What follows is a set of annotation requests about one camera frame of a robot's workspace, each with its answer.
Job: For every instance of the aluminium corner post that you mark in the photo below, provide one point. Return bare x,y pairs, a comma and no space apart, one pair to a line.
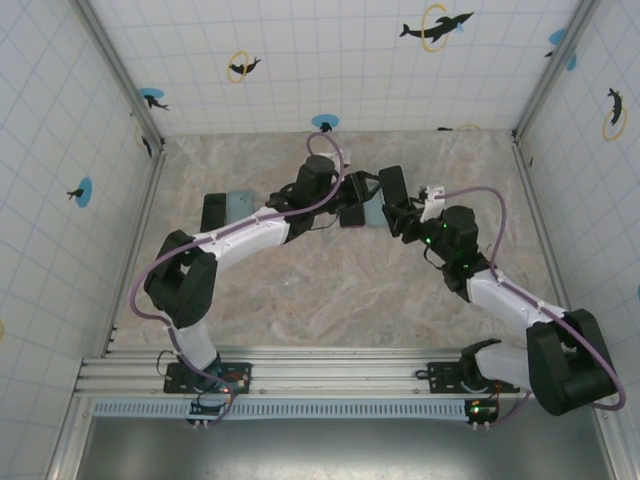
127,82
537,105

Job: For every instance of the blue circle dolphin decal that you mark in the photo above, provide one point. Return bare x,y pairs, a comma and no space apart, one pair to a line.
85,192
557,36

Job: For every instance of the black smartphone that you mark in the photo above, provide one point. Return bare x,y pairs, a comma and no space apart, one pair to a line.
215,212
395,185
352,218

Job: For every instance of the aluminium side rail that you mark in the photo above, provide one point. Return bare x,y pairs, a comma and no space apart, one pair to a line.
545,225
136,250

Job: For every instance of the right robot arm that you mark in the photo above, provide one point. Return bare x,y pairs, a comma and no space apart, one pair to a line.
570,360

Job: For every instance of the grey metal sheet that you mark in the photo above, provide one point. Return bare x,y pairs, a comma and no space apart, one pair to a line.
350,450

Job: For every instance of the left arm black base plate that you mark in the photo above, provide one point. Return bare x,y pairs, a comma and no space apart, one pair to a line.
242,372

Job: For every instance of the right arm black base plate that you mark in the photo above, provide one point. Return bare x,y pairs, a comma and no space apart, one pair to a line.
442,376

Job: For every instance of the aluminium mounting rail beam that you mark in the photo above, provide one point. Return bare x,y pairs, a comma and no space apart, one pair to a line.
340,372

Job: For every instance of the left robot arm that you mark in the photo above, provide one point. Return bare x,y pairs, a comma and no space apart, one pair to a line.
180,280

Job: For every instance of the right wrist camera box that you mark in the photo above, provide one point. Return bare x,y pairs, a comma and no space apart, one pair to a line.
431,207

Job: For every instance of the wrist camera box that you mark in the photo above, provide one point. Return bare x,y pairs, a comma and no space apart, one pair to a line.
345,159
431,207

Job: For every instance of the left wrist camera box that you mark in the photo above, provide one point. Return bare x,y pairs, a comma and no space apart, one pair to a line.
345,159

